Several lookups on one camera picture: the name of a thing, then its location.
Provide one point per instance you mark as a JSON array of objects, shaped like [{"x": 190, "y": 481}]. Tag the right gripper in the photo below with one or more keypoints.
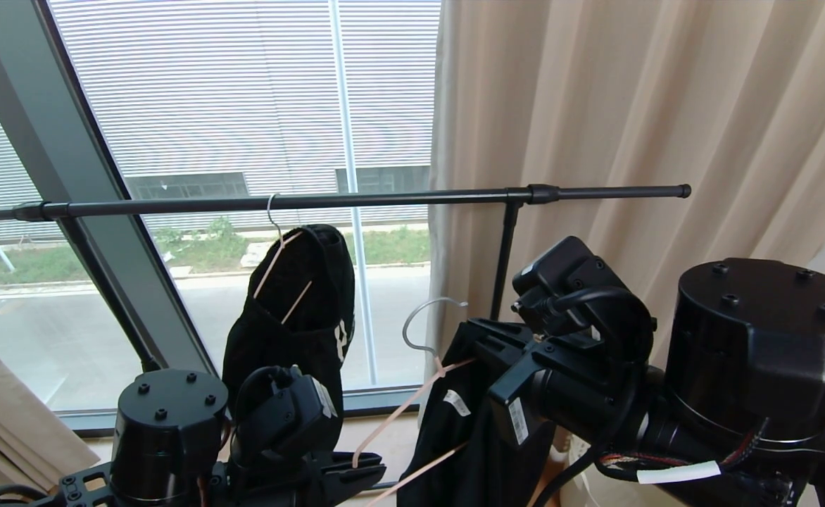
[{"x": 581, "y": 394}]

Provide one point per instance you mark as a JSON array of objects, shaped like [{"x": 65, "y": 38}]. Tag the black clothes rack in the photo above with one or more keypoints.
[{"x": 384, "y": 198}]

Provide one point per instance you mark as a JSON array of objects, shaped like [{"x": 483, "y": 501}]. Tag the black garment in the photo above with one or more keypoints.
[
  {"x": 272, "y": 352},
  {"x": 455, "y": 451}
]

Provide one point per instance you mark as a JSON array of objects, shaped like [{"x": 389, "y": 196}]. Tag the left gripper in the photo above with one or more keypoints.
[{"x": 279, "y": 486}]

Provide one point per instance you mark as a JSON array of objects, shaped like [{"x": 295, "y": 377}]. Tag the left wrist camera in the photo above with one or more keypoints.
[{"x": 293, "y": 415}]

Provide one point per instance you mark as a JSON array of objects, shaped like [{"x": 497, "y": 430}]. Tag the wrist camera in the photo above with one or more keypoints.
[
  {"x": 293, "y": 415},
  {"x": 560, "y": 267}
]

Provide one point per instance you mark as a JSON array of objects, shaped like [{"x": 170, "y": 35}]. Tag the beige curtain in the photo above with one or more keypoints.
[
  {"x": 631, "y": 105},
  {"x": 11, "y": 415}
]

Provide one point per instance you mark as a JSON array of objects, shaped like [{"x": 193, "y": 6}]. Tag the pink clothes hanger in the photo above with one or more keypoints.
[
  {"x": 412, "y": 403},
  {"x": 297, "y": 303}
]

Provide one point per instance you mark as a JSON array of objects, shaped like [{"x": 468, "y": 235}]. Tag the window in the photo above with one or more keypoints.
[{"x": 208, "y": 91}]

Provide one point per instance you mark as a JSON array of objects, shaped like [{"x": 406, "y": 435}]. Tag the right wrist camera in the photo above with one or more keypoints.
[{"x": 560, "y": 267}]

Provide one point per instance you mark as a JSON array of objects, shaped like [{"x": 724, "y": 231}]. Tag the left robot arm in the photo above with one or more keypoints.
[{"x": 166, "y": 422}]

